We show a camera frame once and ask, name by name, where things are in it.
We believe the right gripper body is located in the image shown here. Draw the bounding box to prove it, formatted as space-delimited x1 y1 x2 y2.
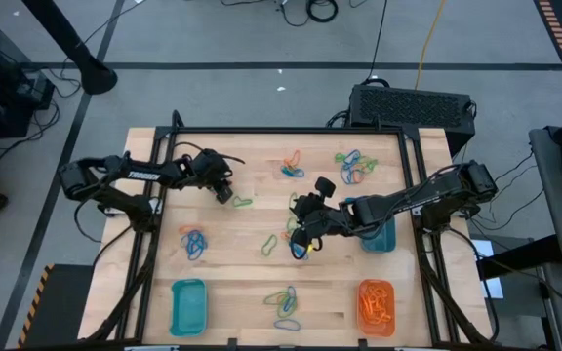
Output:
317 199 368 236

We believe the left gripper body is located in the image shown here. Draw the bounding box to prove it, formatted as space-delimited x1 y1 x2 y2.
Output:
190 148 235 186

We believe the teal blue plastic basket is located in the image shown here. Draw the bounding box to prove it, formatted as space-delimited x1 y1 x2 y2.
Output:
360 216 398 254

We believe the black computer tower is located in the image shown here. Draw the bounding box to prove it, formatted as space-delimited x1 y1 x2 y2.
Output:
347 83 477 158

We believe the orange plastic basket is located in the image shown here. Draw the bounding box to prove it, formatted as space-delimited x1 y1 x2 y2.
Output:
356 278 397 339

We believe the mint green plastic basket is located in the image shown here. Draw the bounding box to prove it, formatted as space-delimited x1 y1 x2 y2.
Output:
169 277 209 338

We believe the black desk crossbar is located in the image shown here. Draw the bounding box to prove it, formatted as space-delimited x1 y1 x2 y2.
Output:
475 233 562 280

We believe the black pole stand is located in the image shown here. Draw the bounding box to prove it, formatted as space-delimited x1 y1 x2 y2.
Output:
20 0 119 97

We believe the grey desk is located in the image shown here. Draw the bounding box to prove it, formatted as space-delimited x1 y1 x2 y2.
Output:
528 125 562 272

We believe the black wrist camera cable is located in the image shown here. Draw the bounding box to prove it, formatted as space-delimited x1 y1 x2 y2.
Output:
171 139 247 165

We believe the black aluminium table frame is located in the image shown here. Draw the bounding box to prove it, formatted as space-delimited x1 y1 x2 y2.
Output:
83 109 500 350

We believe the black power cable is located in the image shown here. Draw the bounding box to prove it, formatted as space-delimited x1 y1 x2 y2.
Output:
361 0 389 88

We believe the coiled black cable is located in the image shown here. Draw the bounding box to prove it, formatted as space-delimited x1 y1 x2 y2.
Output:
280 0 340 28

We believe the yellow cable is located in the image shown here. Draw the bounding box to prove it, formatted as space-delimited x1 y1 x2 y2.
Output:
413 0 449 92

